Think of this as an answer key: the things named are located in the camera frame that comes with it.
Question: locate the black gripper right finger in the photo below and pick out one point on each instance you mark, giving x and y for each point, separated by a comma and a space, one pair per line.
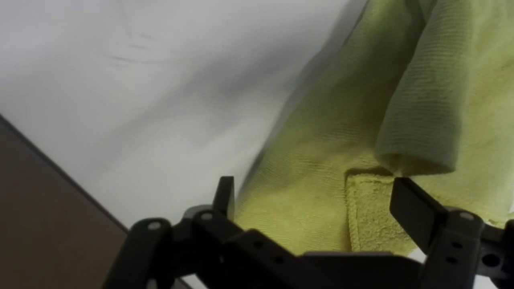
455, 241

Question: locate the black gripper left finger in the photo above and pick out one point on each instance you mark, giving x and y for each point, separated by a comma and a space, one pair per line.
161, 251

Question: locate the yellow towel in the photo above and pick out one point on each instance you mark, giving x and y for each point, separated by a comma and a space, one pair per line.
331, 138

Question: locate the brown cardboard box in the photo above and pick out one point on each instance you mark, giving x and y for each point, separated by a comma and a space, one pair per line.
49, 225

